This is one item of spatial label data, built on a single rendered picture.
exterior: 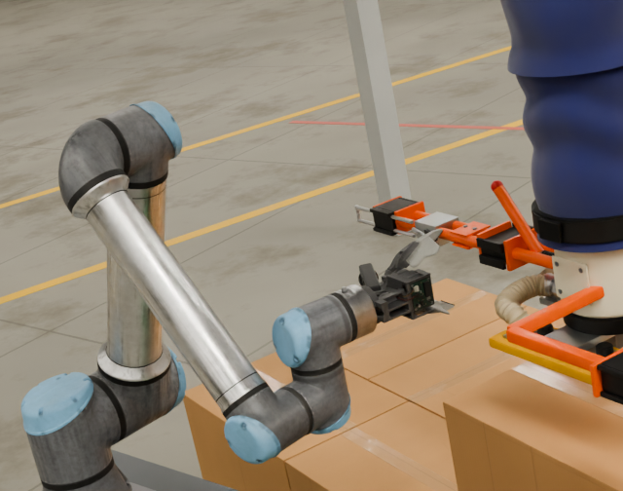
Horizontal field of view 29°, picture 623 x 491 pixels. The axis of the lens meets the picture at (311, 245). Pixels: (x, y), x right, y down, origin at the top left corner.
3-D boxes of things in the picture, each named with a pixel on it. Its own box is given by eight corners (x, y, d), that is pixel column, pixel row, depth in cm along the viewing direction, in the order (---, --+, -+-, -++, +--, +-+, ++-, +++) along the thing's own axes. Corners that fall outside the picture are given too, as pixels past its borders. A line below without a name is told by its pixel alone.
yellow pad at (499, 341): (676, 377, 195) (673, 349, 194) (632, 401, 191) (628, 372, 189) (530, 327, 223) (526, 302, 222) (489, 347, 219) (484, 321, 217)
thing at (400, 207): (427, 223, 256) (423, 201, 254) (399, 235, 252) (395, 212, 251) (403, 216, 263) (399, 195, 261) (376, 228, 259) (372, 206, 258)
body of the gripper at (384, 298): (439, 310, 215) (384, 334, 209) (410, 298, 222) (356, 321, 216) (433, 270, 212) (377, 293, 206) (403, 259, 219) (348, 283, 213)
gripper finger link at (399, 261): (429, 252, 218) (403, 292, 217) (423, 250, 220) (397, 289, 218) (414, 238, 216) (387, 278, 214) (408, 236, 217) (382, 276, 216)
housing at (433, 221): (463, 237, 245) (459, 215, 244) (437, 247, 242) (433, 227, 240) (441, 231, 251) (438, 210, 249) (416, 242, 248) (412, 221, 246)
